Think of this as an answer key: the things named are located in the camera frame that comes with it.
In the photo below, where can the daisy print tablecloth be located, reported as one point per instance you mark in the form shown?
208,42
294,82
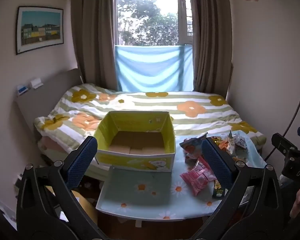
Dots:
140,195

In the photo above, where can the yellow snack bag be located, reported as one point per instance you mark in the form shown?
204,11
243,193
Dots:
215,139

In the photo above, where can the waffle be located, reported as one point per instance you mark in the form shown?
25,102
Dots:
223,145

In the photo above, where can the red silver snack bag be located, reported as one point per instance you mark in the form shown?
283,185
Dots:
192,146

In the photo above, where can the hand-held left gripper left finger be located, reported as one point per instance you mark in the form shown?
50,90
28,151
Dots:
82,162

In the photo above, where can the grey white snack bag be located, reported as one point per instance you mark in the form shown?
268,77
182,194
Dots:
240,141

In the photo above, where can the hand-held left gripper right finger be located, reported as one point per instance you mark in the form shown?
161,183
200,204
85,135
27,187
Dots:
216,160

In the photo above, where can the brown curtain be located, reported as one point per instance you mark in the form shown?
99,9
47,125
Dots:
210,42
95,30

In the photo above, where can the framed wall picture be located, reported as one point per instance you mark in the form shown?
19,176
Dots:
40,30

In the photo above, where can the window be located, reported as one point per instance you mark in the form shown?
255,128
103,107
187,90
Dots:
147,17

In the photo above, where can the pink snack packet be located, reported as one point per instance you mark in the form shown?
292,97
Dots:
197,177

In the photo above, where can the yellow green cardboard box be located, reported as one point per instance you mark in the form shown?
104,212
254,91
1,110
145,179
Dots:
135,158

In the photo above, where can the grey bed headboard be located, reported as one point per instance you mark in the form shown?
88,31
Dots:
40,100

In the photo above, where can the small blue white holder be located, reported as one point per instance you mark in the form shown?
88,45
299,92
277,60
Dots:
23,90

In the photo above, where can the light blue window cloth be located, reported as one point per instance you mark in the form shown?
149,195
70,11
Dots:
150,67

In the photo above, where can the small green snack packet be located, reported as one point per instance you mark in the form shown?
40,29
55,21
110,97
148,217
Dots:
218,192

